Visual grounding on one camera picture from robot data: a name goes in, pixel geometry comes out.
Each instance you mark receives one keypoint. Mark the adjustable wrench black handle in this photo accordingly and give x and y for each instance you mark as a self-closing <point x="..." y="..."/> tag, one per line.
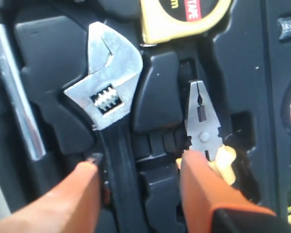
<point x="142" y="177"/>

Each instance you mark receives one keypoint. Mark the black plastic tool case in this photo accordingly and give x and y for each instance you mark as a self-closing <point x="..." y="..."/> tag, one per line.
<point x="245" y="67"/>

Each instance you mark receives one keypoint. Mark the claw hammer black handle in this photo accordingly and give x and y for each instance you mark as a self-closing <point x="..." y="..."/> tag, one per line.
<point x="10" y="75"/>

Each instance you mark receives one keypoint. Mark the silver tester pen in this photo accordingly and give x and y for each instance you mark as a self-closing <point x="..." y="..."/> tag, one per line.
<point x="285" y="27"/>

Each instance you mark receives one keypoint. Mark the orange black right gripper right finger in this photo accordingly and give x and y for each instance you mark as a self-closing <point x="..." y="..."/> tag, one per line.
<point x="210" y="205"/>

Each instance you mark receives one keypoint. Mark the pliers with yellow handles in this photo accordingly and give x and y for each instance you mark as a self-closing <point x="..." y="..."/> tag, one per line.
<point x="202" y="127"/>

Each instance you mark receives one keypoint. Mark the yellow tape measure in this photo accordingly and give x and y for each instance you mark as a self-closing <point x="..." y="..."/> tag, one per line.
<point x="165" y="20"/>

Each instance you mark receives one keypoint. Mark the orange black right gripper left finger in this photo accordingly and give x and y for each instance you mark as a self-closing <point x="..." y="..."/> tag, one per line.
<point x="72" y="206"/>

